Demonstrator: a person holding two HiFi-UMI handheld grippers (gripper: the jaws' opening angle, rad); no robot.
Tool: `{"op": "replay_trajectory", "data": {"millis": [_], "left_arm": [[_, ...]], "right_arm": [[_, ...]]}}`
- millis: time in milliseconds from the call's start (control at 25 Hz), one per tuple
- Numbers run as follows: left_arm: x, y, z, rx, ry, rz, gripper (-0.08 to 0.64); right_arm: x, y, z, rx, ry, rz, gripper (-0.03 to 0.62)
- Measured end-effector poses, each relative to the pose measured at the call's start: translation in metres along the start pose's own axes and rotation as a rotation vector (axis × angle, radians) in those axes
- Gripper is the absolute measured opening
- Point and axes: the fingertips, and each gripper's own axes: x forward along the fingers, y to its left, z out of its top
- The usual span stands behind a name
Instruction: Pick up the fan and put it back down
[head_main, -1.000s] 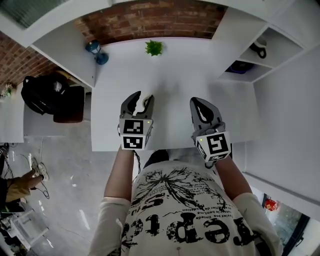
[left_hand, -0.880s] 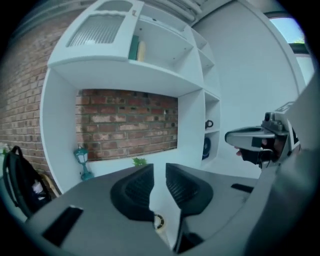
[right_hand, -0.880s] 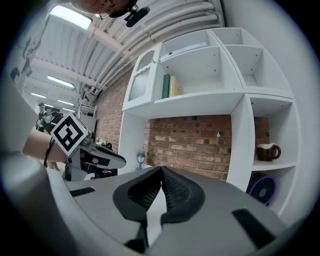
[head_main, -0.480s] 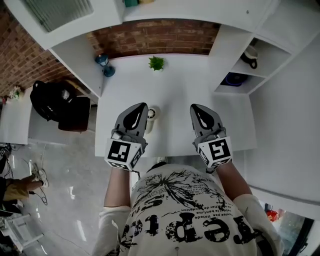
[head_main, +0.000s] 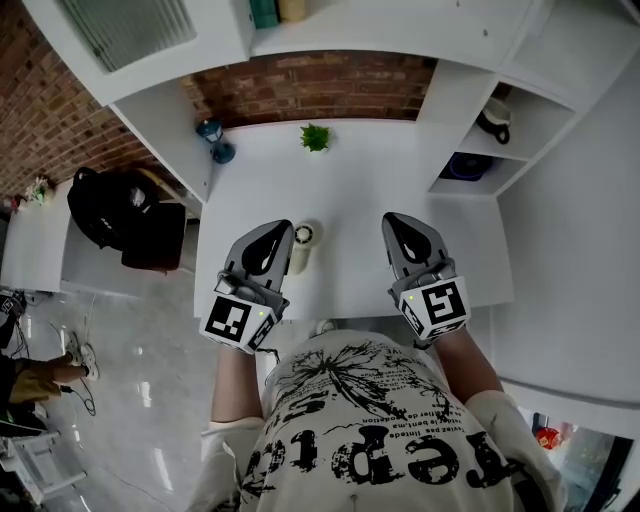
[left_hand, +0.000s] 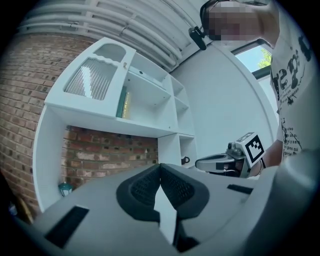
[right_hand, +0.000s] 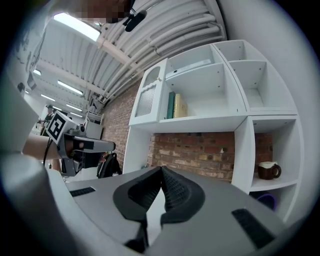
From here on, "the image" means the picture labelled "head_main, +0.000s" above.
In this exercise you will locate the white side table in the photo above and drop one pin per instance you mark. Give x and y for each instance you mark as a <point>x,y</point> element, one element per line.
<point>35,250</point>

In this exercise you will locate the round purple device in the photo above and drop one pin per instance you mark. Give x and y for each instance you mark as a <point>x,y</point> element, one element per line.
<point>470,166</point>

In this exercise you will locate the beige book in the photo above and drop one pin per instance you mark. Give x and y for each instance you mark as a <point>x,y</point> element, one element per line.
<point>291,10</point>

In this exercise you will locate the person's left forearm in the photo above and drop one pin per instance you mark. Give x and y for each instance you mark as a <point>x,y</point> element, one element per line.
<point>235,387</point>

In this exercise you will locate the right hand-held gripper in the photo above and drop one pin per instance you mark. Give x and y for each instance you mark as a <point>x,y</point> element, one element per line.
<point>440,307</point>

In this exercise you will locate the white desk with hutch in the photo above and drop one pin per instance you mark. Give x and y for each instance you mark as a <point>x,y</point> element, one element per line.
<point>360,190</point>

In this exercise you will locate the small green potted plant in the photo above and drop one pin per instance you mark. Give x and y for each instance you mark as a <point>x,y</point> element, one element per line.
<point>315,137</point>

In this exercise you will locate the pink flower bouquet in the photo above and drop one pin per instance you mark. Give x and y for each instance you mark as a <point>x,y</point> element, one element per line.
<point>12,204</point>

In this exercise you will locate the person's white printed t-shirt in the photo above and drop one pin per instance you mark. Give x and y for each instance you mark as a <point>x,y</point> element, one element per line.
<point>370,440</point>

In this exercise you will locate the black backpack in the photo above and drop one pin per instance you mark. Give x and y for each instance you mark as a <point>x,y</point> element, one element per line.
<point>115,215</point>

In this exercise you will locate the person's right forearm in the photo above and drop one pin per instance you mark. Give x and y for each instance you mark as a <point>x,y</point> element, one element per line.
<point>467,370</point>

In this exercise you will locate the blue hourglass ornament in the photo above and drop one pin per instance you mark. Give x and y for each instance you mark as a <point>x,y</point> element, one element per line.
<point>217,142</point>

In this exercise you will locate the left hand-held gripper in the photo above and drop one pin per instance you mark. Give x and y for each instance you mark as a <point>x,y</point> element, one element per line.
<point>235,320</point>

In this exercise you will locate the teal book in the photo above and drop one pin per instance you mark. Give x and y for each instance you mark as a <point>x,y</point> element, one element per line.
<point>262,12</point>

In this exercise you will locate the wooden chair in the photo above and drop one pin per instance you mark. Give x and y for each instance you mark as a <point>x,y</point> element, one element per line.
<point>170,190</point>

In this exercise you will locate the person's white shoe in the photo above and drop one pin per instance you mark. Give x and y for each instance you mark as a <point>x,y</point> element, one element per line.
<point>326,326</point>

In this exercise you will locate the frosted glass cabinet door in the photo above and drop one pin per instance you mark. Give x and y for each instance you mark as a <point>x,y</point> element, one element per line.
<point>130,30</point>

